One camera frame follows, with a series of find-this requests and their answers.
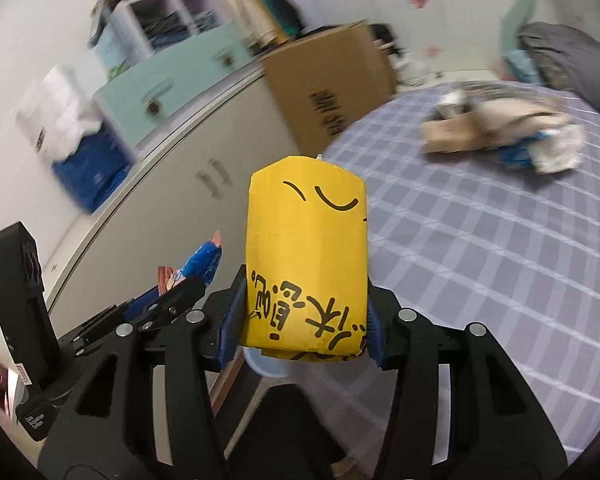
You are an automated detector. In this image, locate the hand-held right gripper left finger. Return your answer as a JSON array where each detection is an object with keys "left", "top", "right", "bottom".
[{"left": 37, "top": 264, "right": 248, "bottom": 480}]

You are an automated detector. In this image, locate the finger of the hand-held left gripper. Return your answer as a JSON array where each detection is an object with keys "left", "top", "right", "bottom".
[
  {"left": 134, "top": 276, "right": 207, "bottom": 329},
  {"left": 61, "top": 291, "right": 157, "bottom": 354}
]

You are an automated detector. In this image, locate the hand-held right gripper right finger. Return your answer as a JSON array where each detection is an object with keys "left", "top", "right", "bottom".
[{"left": 366, "top": 282, "right": 570, "bottom": 480}]

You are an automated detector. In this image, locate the blue snack wrapper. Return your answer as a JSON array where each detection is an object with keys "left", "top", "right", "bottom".
[{"left": 155, "top": 230, "right": 225, "bottom": 296}]

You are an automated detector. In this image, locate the pale blue waste bin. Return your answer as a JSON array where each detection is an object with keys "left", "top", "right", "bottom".
[{"left": 242, "top": 347, "right": 293, "bottom": 378}]

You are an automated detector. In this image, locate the yellow snack packet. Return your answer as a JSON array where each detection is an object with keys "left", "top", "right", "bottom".
[{"left": 239, "top": 155, "right": 370, "bottom": 363}]

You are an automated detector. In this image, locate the white cupboard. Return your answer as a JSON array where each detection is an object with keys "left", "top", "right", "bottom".
[{"left": 45, "top": 65, "right": 306, "bottom": 311}]

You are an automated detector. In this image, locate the checkered bed cover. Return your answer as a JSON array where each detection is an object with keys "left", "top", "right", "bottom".
[{"left": 280, "top": 80, "right": 600, "bottom": 466}]

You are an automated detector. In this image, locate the blue bag with white plastic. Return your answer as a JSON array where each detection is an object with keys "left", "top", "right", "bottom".
[{"left": 15, "top": 65, "right": 106, "bottom": 161}]

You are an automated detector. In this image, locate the small cardboard box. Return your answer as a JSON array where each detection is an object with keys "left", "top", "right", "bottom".
[{"left": 422, "top": 110, "right": 496, "bottom": 155}]

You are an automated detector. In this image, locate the mint green drawer cabinet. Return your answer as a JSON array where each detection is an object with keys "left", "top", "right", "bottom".
[{"left": 92, "top": 25, "right": 261, "bottom": 153}]

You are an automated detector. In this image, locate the white and grey wrapper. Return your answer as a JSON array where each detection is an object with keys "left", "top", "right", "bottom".
[{"left": 435, "top": 87, "right": 473, "bottom": 118}]

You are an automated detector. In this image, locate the large cardboard box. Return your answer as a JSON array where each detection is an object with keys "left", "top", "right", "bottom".
[{"left": 259, "top": 20, "right": 398, "bottom": 156}]

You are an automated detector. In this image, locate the white crumpled wrapper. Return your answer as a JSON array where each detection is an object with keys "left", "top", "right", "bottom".
[{"left": 527, "top": 122, "right": 588, "bottom": 175}]

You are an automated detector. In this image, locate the dark clutter on cabinet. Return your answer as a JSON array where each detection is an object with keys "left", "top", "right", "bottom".
[{"left": 370, "top": 22, "right": 431, "bottom": 88}]

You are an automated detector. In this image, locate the white shelf unit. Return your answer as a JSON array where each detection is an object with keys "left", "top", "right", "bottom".
[{"left": 87, "top": 0, "right": 231, "bottom": 61}]

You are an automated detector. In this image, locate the beige hanging garment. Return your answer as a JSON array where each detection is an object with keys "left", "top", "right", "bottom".
[{"left": 215, "top": 0, "right": 291, "bottom": 46}]

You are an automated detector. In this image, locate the light blue cloth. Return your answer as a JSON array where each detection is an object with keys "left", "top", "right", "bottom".
[{"left": 502, "top": 50, "right": 542, "bottom": 86}]

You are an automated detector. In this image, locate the grey pillow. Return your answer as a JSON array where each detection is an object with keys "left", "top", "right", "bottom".
[{"left": 517, "top": 21, "right": 600, "bottom": 121}]

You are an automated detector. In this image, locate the silver cupboard handle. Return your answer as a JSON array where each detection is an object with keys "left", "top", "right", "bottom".
[
  {"left": 210, "top": 158, "right": 233, "bottom": 187},
  {"left": 197, "top": 170, "right": 221, "bottom": 201}
]

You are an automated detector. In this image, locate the mint green bed frame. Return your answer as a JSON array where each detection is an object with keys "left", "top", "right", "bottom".
[{"left": 500, "top": 0, "right": 548, "bottom": 81}]

